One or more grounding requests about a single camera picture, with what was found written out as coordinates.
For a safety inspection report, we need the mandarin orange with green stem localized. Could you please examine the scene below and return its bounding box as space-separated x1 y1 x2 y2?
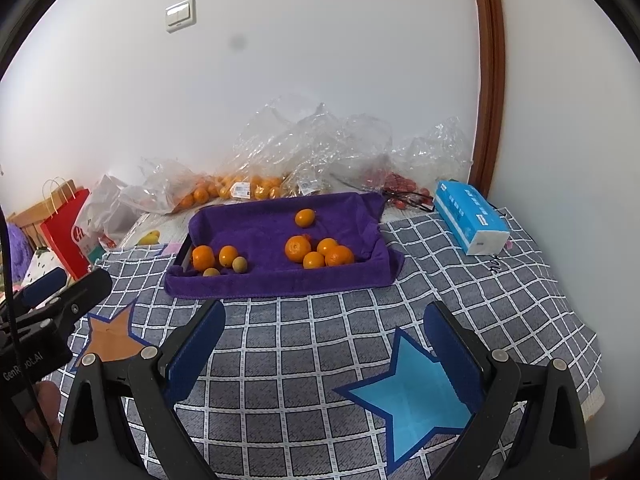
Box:
284 235 313 263

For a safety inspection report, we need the large mandarin orange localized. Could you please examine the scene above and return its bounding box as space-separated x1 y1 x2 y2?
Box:
191 245 216 270

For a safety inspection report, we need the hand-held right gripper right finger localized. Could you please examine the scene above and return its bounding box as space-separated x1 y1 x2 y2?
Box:
423 300 587 480

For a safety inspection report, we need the grey checkered blanket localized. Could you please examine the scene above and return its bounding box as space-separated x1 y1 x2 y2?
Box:
52 205 603 480

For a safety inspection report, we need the person's left hand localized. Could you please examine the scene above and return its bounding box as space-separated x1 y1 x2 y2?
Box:
25 380 62 480

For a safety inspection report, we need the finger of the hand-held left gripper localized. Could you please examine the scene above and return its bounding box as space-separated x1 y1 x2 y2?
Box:
47 269 113 330
12 266 68 311

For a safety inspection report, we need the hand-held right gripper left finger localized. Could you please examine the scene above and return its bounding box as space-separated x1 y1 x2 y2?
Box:
56 299 227 480

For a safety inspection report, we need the purple towel-lined tray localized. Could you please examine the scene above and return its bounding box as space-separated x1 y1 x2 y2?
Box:
164 191 406 300

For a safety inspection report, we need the white light switch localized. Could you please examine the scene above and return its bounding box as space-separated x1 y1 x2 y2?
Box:
165 0 197 34

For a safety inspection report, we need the black tray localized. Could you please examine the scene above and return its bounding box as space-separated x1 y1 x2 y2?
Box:
175 237 196 273

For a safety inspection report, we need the floral cloth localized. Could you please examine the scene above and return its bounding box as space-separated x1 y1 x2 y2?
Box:
20 250 66 286

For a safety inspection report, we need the clear bag of small oranges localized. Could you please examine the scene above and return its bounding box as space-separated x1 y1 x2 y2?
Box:
215 160 291 201

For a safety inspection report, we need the white plastic bag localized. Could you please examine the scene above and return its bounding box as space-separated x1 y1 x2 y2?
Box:
75 174 143 253

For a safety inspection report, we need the brown wooden door frame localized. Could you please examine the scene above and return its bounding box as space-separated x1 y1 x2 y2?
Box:
467 0 506 201

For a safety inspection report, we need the clear bag of red fruits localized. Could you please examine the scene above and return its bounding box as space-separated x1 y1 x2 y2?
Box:
360 117 473 208

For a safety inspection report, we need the purple plush item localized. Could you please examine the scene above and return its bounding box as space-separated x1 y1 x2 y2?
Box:
5 222 33 281

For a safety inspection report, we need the wooden furniture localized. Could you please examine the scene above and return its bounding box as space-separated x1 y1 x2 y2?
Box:
5 200 56 251

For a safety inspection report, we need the blue tissue pack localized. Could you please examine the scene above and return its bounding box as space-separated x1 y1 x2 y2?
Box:
432 179 511 256

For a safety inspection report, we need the clear bag of mandarins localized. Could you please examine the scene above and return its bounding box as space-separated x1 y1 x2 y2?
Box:
120 157 221 216

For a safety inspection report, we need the red paper bag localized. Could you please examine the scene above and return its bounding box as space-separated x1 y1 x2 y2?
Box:
40 187 93 281

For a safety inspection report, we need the crumpled empty clear plastic bag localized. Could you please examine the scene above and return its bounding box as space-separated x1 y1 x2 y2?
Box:
232 100 393 176

